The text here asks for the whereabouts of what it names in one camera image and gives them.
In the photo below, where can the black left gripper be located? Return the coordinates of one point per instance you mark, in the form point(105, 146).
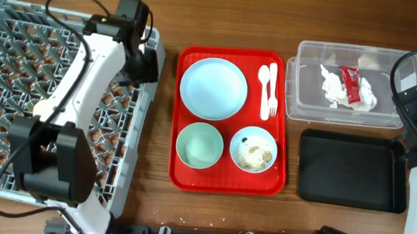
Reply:
point(151, 76)

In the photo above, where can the red ketchup sachet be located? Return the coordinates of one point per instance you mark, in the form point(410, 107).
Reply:
point(351, 80)

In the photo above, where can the light blue round plate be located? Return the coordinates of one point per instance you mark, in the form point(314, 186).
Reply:
point(213, 89)

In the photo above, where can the mint green bowl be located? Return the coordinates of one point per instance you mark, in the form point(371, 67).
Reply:
point(199, 145)

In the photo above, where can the yellow plastic cup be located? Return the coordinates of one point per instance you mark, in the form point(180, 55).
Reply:
point(43, 109)

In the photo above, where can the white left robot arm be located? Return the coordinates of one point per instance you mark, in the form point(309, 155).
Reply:
point(50, 155)

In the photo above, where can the clear plastic waste bin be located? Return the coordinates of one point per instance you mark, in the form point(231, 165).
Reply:
point(305, 100)

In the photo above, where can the grey plastic dishwasher rack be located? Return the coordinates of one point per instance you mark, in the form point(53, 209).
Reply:
point(37, 46)

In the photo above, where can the crumpled white paper napkin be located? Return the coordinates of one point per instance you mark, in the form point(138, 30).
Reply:
point(335, 92)

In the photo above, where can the black plastic tray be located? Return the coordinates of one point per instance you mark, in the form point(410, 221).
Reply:
point(352, 170)

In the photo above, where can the red plastic serving tray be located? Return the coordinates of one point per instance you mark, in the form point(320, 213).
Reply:
point(225, 176)

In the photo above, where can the white plastic spoon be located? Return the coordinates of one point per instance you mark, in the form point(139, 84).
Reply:
point(264, 77)

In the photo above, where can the white plastic fork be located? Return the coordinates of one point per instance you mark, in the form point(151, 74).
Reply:
point(272, 101)

